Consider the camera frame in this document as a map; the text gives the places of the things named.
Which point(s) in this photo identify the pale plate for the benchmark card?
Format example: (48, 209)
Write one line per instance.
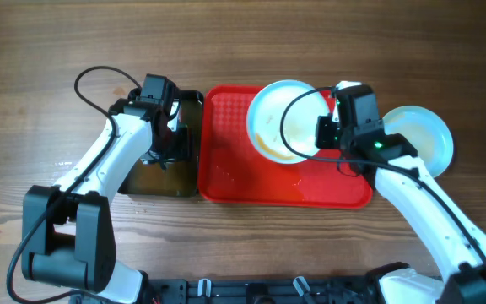
(426, 132)

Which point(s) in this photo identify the plate with ketchup streak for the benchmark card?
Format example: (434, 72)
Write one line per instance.
(272, 123)

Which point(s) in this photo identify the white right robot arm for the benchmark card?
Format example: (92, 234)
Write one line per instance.
(392, 152)

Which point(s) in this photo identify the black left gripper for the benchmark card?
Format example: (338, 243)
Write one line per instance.
(181, 151)

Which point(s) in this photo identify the red plastic tray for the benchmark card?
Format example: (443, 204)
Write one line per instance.
(230, 170)

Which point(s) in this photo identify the black water basin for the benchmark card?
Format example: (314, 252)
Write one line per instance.
(177, 179)

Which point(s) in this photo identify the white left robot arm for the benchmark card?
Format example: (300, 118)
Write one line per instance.
(67, 233)

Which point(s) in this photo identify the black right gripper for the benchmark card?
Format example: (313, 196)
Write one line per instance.
(324, 124)

